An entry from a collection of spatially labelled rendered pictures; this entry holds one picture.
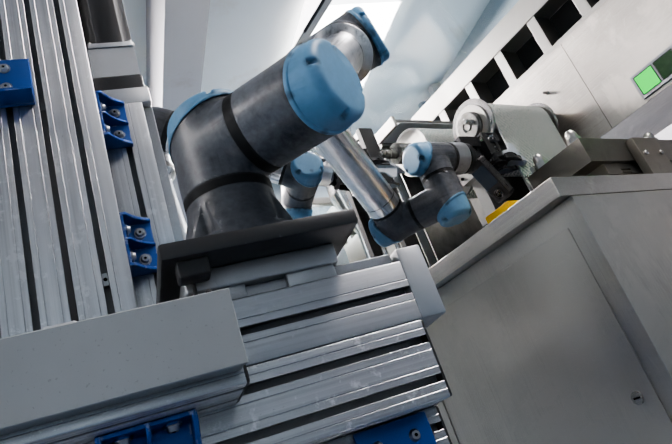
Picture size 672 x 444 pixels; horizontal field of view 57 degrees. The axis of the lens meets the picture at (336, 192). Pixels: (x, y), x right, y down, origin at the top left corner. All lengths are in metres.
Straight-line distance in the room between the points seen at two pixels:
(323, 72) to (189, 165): 0.20
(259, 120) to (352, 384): 0.32
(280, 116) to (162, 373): 0.34
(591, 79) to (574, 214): 0.76
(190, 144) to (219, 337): 0.33
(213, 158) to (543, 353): 0.74
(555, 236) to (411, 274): 0.49
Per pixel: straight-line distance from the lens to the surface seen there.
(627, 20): 1.84
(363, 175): 1.29
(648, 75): 1.78
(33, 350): 0.56
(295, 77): 0.74
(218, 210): 0.75
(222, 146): 0.78
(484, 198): 1.60
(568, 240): 1.18
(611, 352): 1.17
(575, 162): 1.44
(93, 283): 0.90
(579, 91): 1.89
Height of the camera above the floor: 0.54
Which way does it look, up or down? 24 degrees up
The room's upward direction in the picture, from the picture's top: 20 degrees counter-clockwise
